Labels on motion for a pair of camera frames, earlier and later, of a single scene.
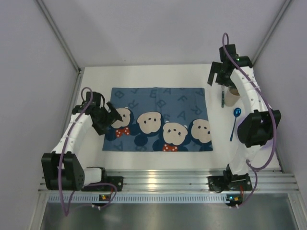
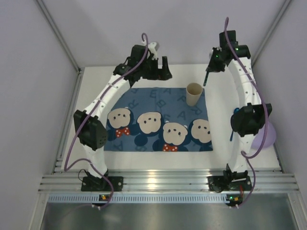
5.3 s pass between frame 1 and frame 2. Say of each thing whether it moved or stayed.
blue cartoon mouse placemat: stayed
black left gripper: moved
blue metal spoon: stayed
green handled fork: moved
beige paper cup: moved
